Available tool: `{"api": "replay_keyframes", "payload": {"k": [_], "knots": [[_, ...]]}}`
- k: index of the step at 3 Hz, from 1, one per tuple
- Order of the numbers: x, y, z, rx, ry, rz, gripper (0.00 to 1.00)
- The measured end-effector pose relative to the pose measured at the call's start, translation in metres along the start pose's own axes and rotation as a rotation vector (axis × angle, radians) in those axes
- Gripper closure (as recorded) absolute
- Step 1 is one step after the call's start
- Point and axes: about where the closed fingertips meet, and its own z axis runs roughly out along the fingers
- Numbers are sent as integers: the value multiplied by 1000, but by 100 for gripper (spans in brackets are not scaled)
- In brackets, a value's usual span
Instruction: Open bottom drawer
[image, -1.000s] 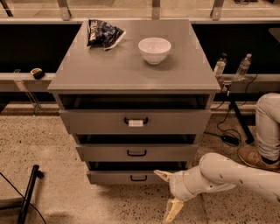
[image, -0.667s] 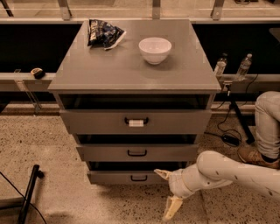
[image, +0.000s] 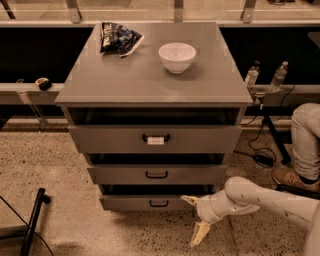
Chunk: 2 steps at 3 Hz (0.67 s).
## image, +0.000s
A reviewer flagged black tripod leg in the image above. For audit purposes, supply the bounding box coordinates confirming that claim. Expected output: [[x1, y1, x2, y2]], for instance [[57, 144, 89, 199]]
[[261, 108, 291, 165]]

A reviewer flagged blue crumpled chip bag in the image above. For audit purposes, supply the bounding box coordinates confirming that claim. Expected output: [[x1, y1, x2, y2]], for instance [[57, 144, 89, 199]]
[[100, 22, 144, 57]]

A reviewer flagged clear water bottle left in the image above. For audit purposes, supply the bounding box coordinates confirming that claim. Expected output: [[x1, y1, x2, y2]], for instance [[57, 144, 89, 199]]
[[244, 61, 260, 89]]

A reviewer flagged person leg in light trousers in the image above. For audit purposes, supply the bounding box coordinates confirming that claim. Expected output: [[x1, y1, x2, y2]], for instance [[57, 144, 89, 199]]
[[291, 103, 320, 184]]

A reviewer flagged black power adapter with cable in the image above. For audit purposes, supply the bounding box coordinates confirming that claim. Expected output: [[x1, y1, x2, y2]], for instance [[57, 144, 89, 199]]
[[236, 92, 277, 168]]

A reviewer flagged clear water bottle right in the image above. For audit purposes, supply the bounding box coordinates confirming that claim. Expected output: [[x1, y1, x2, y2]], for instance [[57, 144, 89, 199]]
[[270, 61, 288, 92]]

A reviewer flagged grey drawer cabinet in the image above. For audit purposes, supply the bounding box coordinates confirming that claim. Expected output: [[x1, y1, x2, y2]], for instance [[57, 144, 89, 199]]
[[56, 23, 251, 197]]

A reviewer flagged white ceramic bowl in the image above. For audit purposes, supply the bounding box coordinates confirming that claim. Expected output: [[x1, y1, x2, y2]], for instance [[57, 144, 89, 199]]
[[158, 43, 196, 74]]

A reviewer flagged grey drawer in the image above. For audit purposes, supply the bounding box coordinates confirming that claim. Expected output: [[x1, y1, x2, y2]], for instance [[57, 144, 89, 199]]
[[100, 195, 193, 211], [69, 125, 241, 154], [88, 164, 226, 185]]

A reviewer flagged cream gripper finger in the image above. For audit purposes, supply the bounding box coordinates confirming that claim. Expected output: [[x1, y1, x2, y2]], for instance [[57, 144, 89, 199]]
[[190, 221, 211, 247], [181, 195, 198, 206]]

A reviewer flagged grey top drawer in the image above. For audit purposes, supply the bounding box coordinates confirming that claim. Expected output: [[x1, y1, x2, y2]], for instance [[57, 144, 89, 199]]
[[69, 125, 241, 154]]

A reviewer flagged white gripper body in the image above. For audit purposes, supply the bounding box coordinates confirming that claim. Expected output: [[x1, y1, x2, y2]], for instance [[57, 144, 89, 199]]
[[196, 190, 260, 224]]

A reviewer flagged clear water bottle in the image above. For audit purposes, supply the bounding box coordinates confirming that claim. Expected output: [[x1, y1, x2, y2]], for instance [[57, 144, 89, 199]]
[[244, 61, 260, 89], [270, 61, 288, 92]]

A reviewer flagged brown shoe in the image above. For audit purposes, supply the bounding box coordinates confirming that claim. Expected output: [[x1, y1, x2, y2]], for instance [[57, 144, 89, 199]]
[[271, 167, 320, 193]]

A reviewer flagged grey middle drawer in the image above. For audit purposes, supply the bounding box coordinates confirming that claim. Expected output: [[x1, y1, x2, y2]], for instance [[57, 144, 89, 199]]
[[88, 164, 226, 185]]

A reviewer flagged grey bottom drawer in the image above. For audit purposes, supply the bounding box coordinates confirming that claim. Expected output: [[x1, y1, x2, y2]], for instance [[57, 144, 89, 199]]
[[100, 195, 193, 211]]

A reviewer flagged black yellow tape measure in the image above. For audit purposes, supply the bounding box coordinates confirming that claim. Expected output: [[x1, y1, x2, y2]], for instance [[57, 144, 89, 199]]
[[35, 77, 52, 91]]

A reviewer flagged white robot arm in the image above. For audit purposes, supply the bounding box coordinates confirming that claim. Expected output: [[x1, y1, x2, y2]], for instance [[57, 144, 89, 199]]
[[182, 176, 320, 256]]

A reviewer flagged white tape on handle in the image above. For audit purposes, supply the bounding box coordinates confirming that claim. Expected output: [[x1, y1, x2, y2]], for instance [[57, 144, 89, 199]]
[[147, 137, 165, 145]]

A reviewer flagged black stand leg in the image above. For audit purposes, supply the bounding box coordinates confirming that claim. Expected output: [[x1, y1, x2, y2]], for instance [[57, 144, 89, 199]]
[[19, 188, 51, 256]]

